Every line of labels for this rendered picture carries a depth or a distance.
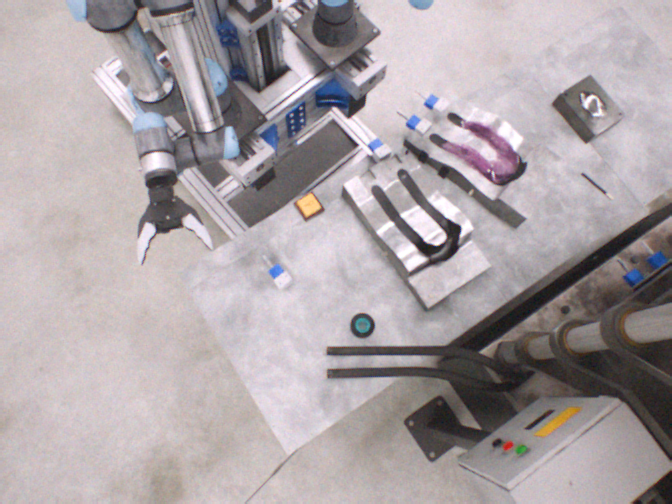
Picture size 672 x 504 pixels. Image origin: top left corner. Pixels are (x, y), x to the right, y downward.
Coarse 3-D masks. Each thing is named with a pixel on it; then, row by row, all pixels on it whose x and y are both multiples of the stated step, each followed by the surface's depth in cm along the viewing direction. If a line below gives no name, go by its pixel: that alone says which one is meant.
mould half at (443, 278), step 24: (384, 168) 180; (408, 168) 180; (360, 192) 177; (384, 192) 178; (432, 192) 179; (360, 216) 181; (384, 216) 176; (408, 216) 176; (456, 216) 171; (384, 240) 172; (408, 240) 170; (432, 240) 169; (408, 264) 167; (432, 264) 174; (456, 264) 175; (480, 264) 175; (408, 288) 178; (432, 288) 172; (456, 288) 172
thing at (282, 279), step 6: (264, 258) 177; (270, 264) 176; (276, 264) 175; (270, 270) 175; (276, 270) 175; (282, 270) 175; (276, 276) 174; (282, 276) 173; (288, 276) 173; (276, 282) 172; (282, 282) 172; (288, 282) 173; (282, 288) 174
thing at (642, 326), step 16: (640, 320) 96; (656, 320) 91; (544, 336) 141; (576, 336) 120; (592, 336) 113; (640, 336) 97; (656, 336) 93; (496, 352) 172; (512, 352) 161; (528, 352) 149; (544, 352) 139; (512, 368) 170
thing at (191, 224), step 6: (186, 216) 114; (192, 216) 115; (186, 222) 114; (192, 222) 114; (198, 222) 114; (186, 228) 115; (192, 228) 114; (198, 228) 114; (204, 228) 114; (198, 234) 114; (204, 234) 114; (204, 240) 114; (210, 240) 114; (210, 246) 114
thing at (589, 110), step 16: (592, 80) 193; (560, 96) 191; (576, 96) 191; (592, 96) 192; (608, 96) 191; (560, 112) 196; (576, 112) 189; (592, 112) 192; (608, 112) 189; (576, 128) 193; (592, 128) 187; (608, 128) 192
